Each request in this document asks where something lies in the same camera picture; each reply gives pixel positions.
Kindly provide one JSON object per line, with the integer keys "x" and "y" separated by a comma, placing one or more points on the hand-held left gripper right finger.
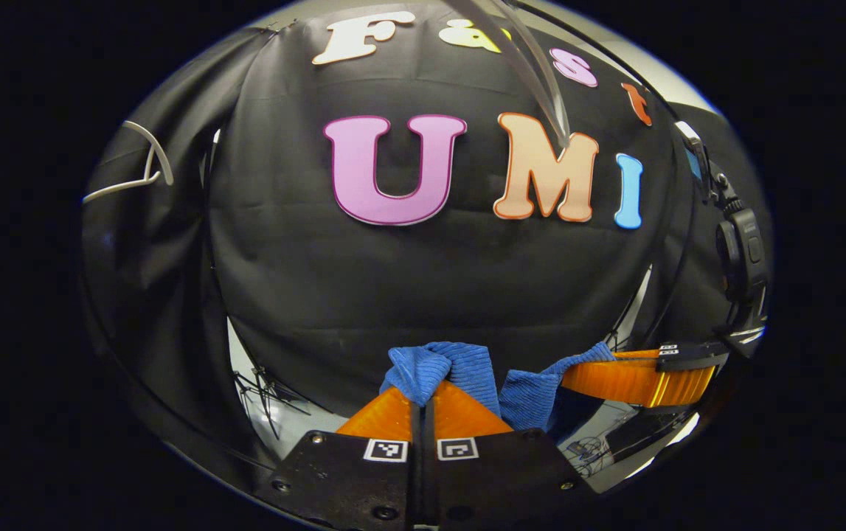
{"x": 496, "y": 479}

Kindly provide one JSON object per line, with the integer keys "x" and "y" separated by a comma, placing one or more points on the dark floor box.
{"x": 644, "y": 435}

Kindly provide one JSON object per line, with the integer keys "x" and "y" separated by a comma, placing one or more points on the plain white hanger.
{"x": 161, "y": 158}

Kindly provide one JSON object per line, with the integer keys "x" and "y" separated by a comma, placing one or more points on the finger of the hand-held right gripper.
{"x": 629, "y": 383}
{"x": 688, "y": 355}

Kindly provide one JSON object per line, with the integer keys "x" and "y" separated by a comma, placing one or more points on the white hanger with taped hook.
{"x": 533, "y": 66}

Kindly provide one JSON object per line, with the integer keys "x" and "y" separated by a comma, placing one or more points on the black clothes rack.
{"x": 585, "y": 33}

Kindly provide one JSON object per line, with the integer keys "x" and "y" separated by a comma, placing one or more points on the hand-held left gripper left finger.
{"x": 349, "y": 479}

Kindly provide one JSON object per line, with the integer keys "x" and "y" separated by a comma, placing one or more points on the black tripod stand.
{"x": 268, "y": 398}
{"x": 622, "y": 339}

